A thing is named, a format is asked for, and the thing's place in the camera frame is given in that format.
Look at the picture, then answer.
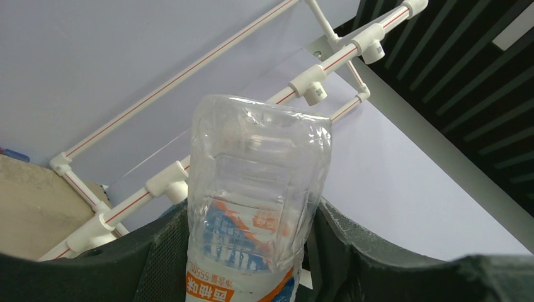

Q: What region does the white pipe on wall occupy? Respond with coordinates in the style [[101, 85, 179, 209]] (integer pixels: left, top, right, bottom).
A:
[[49, 0, 298, 215]]

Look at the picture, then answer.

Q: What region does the grey metal frame beam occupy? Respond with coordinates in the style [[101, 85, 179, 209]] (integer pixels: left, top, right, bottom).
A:
[[324, 59, 533, 260]]

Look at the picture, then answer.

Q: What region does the clear bottle blue-orange label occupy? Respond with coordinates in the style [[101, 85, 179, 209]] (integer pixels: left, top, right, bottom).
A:
[[185, 95, 332, 301]]

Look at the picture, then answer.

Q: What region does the white PVC pipe stand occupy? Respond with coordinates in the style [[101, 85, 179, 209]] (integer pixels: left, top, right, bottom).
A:
[[42, 1, 428, 261]]

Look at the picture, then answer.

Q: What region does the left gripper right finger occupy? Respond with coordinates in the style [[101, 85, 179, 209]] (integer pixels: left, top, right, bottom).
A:
[[306, 200, 533, 301]]

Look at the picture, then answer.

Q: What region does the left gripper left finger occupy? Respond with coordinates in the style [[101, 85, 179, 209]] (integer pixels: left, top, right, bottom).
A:
[[1, 202, 189, 301]]

